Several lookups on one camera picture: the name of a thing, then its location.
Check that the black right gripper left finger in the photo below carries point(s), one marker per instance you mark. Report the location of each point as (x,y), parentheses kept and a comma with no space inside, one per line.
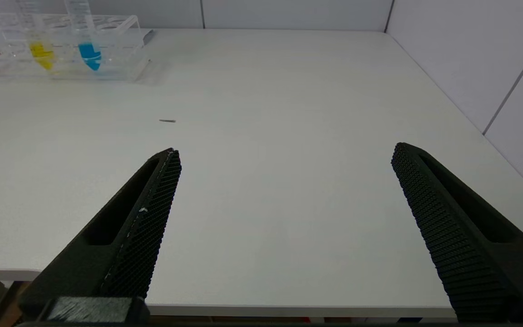
(143,236)

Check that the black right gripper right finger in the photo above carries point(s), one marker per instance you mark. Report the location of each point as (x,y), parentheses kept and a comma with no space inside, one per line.
(461,236)

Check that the test tube with yellow pigment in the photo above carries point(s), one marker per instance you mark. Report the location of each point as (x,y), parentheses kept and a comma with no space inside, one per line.
(42,52)

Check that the clear acrylic test tube rack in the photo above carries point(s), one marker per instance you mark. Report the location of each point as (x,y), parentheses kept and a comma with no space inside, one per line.
(120,59)

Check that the test tube with blue pigment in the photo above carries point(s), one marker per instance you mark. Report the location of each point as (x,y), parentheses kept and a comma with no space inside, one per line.
(90,54)

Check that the small dark speck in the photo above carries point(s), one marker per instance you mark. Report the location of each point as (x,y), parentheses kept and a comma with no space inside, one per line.
(168,121)

